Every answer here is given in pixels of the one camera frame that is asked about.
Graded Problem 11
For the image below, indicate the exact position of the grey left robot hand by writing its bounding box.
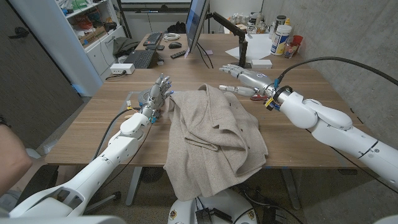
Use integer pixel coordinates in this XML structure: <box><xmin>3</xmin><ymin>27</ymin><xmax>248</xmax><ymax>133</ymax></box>
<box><xmin>139</xmin><ymin>73</ymin><xmax>174</xmax><ymax>119</ymax></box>

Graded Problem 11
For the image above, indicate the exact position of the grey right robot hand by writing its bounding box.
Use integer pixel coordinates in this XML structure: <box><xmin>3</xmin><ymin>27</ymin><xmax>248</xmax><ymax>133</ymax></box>
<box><xmin>218</xmin><ymin>64</ymin><xmax>277</xmax><ymax>98</ymax></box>

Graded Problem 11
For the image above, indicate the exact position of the person's bare forearm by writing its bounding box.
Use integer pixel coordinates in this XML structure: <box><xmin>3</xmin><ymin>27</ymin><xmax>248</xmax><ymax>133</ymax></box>
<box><xmin>0</xmin><ymin>124</ymin><xmax>34</xmax><ymax>197</ymax></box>

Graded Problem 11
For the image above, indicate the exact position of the beige wool coat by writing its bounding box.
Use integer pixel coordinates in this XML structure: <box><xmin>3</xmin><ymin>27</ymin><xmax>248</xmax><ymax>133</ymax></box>
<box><xmin>163</xmin><ymin>83</ymin><xmax>269</xmax><ymax>202</ymax></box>

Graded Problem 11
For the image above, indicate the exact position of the grey tape roll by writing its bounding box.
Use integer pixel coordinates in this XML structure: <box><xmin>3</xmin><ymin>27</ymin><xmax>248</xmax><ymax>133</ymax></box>
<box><xmin>137</xmin><ymin>89</ymin><xmax>152</xmax><ymax>106</ymax></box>

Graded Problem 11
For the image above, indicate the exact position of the flat white box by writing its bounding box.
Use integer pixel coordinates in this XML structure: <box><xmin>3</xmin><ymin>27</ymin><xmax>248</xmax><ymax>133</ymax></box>
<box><xmin>250</xmin><ymin>58</ymin><xmax>273</xmax><ymax>70</ymax></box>

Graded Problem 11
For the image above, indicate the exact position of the white paper sheet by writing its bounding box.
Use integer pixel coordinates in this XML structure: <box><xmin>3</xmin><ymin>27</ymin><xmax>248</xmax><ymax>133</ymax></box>
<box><xmin>224</xmin><ymin>33</ymin><xmax>274</xmax><ymax>62</ymax></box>

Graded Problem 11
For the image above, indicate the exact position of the black keyboard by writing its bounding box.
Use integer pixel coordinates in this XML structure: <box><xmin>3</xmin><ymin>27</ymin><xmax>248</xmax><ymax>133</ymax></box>
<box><xmin>123</xmin><ymin>49</ymin><xmax>156</xmax><ymax>70</ymax></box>
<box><xmin>142</xmin><ymin>32</ymin><xmax>164</xmax><ymax>47</ymax></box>

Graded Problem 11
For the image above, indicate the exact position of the white power box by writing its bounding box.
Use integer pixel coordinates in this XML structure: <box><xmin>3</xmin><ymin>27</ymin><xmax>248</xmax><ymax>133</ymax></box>
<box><xmin>109</xmin><ymin>63</ymin><xmax>136</xmax><ymax>75</ymax></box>

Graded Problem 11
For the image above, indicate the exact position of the black remote control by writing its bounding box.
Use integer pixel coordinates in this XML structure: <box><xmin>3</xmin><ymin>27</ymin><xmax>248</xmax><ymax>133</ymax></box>
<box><xmin>170</xmin><ymin>49</ymin><xmax>189</xmax><ymax>60</ymax></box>

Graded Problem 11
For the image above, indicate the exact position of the clear glass cup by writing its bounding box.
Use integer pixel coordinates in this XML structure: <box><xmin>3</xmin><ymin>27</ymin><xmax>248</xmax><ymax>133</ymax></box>
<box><xmin>283</xmin><ymin>42</ymin><xmax>299</xmax><ymax>59</ymax></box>

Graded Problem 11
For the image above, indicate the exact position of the white wipes canister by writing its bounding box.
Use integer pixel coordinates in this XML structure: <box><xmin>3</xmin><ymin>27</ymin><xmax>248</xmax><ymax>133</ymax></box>
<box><xmin>270</xmin><ymin>24</ymin><xmax>293</xmax><ymax>57</ymax></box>

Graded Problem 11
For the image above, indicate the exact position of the grey-green jacket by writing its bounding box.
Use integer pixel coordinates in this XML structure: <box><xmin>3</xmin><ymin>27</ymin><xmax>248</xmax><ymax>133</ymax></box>
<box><xmin>112</xmin><ymin>36</ymin><xmax>141</xmax><ymax>58</ymax></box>

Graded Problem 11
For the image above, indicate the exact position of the red plastic cup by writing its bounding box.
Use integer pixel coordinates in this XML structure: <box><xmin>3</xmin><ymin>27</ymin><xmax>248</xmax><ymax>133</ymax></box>
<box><xmin>291</xmin><ymin>34</ymin><xmax>304</xmax><ymax>50</ymax></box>

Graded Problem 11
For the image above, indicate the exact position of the black bag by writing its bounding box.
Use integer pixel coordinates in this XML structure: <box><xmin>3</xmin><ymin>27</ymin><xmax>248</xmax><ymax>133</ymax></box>
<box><xmin>167</xmin><ymin>21</ymin><xmax>187</xmax><ymax>34</ymax></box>

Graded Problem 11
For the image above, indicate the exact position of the black computer monitor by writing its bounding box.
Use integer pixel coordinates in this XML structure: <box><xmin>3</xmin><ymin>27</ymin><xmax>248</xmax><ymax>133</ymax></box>
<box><xmin>185</xmin><ymin>0</ymin><xmax>211</xmax><ymax>54</ymax></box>

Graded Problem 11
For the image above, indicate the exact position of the round black fan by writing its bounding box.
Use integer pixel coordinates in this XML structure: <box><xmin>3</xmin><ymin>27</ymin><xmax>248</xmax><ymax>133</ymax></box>
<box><xmin>140</xmin><ymin>167</ymin><xmax>165</xmax><ymax>184</ymax></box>

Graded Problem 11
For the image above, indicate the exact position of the cardboard box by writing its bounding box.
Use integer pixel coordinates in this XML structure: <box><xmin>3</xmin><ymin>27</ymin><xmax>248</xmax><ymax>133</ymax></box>
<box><xmin>78</xmin><ymin>26</ymin><xmax>107</xmax><ymax>47</ymax></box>

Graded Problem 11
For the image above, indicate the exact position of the grey metal table leg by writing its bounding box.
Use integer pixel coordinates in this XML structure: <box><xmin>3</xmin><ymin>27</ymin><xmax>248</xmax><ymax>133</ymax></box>
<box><xmin>126</xmin><ymin>167</ymin><xmax>143</xmax><ymax>207</ymax></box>
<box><xmin>281</xmin><ymin>167</ymin><xmax>301</xmax><ymax>210</ymax></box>

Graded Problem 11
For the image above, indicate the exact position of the white shelf cabinet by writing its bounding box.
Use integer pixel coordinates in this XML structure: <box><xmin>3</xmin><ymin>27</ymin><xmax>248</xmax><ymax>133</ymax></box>
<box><xmin>9</xmin><ymin>0</ymin><xmax>127</xmax><ymax>97</ymax></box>

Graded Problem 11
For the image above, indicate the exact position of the white robot torso base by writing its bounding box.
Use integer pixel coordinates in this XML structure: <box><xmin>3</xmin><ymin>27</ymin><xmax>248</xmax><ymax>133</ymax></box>
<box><xmin>167</xmin><ymin>188</ymin><xmax>258</xmax><ymax>224</ymax></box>

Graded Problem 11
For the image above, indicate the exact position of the black chair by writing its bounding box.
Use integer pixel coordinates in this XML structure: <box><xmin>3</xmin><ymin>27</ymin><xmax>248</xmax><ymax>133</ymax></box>
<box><xmin>12</xmin><ymin>164</ymin><xmax>60</xmax><ymax>212</ymax></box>

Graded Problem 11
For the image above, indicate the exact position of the black monitor cable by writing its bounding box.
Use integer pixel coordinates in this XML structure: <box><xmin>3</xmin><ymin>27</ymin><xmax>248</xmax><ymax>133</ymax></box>
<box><xmin>197</xmin><ymin>42</ymin><xmax>215</xmax><ymax>69</ymax></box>
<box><xmin>195</xmin><ymin>43</ymin><xmax>211</xmax><ymax>69</ymax></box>

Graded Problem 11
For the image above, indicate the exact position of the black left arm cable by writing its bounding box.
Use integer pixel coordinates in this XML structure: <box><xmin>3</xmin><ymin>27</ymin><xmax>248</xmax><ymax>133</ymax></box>
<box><xmin>93</xmin><ymin>107</ymin><xmax>142</xmax><ymax>161</ymax></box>

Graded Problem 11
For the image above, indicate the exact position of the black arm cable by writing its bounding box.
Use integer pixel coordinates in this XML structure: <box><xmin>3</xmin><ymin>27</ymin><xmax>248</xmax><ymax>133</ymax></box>
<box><xmin>275</xmin><ymin>56</ymin><xmax>398</xmax><ymax>87</ymax></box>
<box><xmin>93</xmin><ymin>107</ymin><xmax>142</xmax><ymax>161</ymax></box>

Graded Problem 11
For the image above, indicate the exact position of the coiled white cable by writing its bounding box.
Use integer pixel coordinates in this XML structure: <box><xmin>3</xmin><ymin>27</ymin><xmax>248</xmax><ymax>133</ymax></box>
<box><xmin>162</xmin><ymin>32</ymin><xmax>181</xmax><ymax>42</ymax></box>

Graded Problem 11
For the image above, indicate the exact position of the whiteboard with black frame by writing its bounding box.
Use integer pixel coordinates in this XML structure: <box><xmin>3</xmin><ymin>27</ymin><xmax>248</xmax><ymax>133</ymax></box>
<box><xmin>116</xmin><ymin>0</ymin><xmax>193</xmax><ymax>35</ymax></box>

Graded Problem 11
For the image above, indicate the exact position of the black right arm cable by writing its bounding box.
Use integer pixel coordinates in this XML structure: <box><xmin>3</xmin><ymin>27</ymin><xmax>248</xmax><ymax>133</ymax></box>
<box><xmin>275</xmin><ymin>56</ymin><xmax>398</xmax><ymax>87</ymax></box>

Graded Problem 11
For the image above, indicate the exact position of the black door handle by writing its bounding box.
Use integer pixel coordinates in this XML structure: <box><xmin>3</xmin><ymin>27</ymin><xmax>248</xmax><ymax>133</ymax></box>
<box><xmin>8</xmin><ymin>26</ymin><xmax>30</xmax><ymax>40</ymax></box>

